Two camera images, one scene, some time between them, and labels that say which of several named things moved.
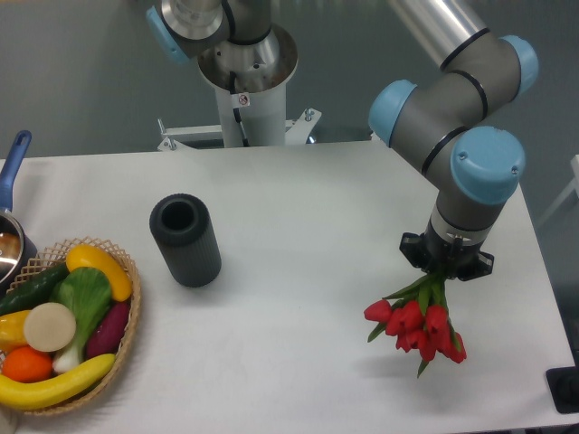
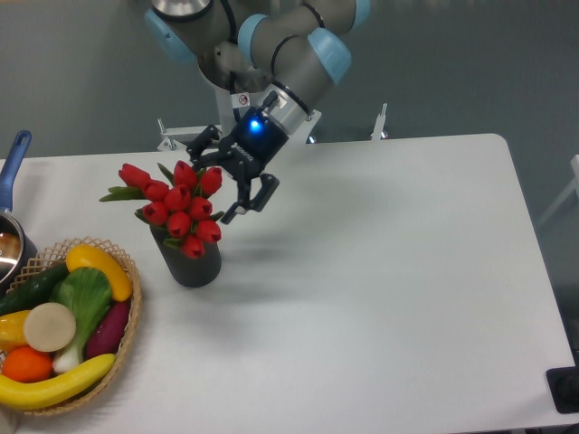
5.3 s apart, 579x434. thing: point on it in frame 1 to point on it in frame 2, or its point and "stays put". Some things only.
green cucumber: [35, 289] stays put
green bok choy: [87, 293] stays put
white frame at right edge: [573, 186] stays put
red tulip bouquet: [421, 321] to [177, 204]
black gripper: [456, 259] to [253, 140]
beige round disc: [50, 326] stays put
